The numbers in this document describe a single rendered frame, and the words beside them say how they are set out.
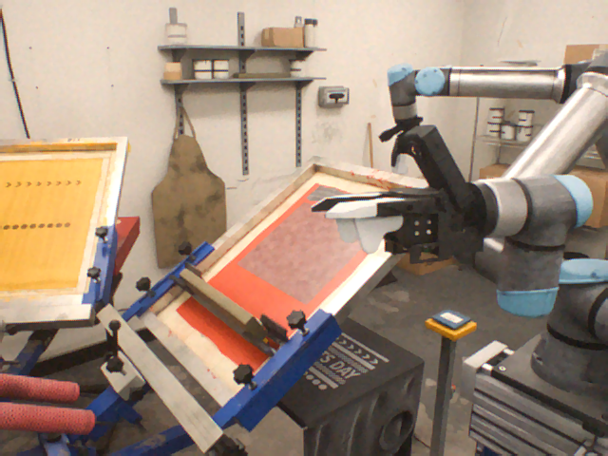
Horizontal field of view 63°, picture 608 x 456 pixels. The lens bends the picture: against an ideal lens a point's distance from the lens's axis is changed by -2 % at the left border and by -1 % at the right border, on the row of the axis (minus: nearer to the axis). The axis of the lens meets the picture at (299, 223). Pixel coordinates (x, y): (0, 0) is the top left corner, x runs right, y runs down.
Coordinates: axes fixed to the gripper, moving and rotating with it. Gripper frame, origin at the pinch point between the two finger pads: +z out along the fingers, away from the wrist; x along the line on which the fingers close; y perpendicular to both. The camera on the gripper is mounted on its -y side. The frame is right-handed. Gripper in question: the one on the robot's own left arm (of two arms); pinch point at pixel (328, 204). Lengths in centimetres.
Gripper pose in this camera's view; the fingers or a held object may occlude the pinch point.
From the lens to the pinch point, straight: 57.2
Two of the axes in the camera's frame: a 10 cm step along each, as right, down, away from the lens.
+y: 0.4, 9.8, 1.8
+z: -9.6, 0.9, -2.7
